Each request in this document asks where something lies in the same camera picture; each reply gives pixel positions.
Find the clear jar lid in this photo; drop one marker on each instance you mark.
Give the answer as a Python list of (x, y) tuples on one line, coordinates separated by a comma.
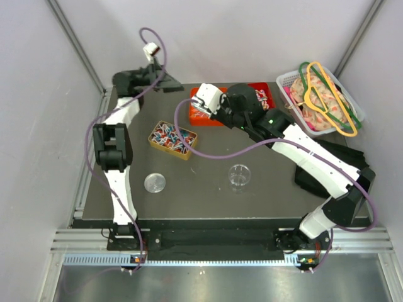
[(154, 183)]

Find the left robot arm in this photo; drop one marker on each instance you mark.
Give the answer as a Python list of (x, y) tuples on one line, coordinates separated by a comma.
[(112, 146)]

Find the gold candy tin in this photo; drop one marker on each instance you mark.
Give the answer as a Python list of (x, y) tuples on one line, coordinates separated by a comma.
[(164, 137)]

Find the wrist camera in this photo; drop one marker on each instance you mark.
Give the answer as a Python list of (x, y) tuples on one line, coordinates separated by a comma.
[(211, 95), (150, 51)]

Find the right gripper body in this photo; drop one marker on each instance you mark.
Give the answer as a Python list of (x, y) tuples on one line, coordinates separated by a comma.
[(224, 116)]

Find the clear glass jar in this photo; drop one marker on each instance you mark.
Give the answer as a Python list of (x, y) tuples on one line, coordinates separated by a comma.
[(239, 177)]

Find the black cloth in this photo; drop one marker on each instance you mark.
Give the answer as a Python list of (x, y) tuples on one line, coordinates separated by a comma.
[(348, 155)]

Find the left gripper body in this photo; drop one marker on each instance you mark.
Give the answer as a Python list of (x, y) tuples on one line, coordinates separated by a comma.
[(147, 77)]

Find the red candy box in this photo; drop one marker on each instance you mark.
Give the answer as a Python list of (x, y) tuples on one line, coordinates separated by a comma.
[(263, 95)]

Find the metal scoop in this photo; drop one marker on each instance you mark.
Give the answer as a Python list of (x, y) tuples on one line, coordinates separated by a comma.
[(199, 105)]

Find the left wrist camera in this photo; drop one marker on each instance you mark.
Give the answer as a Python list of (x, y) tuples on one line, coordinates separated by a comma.
[(150, 51)]

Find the green hanger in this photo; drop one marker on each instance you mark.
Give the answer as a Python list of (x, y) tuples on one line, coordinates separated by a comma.
[(313, 99)]

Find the yellow hanger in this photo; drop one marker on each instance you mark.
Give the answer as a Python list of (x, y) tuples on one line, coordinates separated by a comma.
[(316, 120)]

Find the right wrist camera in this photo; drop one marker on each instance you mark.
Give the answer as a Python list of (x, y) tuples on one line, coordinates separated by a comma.
[(211, 95)]

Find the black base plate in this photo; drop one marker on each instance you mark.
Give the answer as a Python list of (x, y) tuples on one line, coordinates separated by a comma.
[(220, 244)]

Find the orange candy box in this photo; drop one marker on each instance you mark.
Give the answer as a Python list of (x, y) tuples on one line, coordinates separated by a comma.
[(198, 118)]

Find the white plastic basket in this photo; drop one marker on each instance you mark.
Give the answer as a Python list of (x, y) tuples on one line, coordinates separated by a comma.
[(289, 85)]

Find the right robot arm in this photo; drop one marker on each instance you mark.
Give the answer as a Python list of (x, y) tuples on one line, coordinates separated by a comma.
[(347, 186)]

